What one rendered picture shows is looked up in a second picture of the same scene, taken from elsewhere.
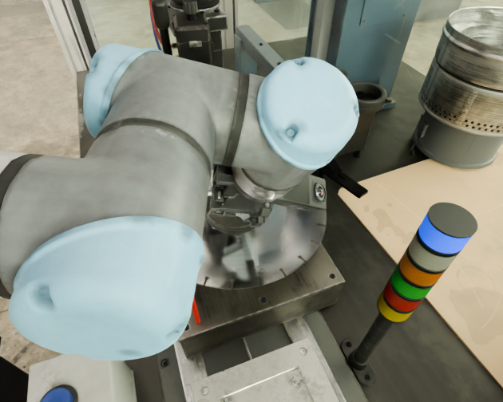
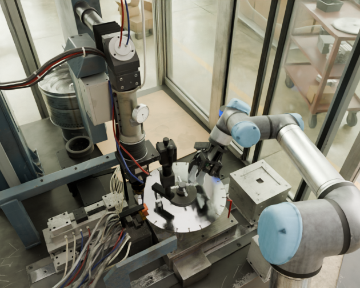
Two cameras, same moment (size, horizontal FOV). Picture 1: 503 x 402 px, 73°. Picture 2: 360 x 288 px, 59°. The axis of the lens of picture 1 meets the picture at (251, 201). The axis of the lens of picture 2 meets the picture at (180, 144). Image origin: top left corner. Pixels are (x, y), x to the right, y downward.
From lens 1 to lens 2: 107 cm
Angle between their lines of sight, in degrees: 66
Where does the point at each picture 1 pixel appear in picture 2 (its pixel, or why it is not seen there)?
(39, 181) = (290, 121)
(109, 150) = (278, 119)
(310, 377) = (242, 172)
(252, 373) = (247, 187)
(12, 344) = not seen: outside the picture
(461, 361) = not seen: hidden behind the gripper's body
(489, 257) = (161, 135)
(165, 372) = (243, 243)
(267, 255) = (206, 179)
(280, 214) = (183, 177)
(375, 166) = not seen: hidden behind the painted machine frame
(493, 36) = (55, 85)
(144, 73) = (251, 121)
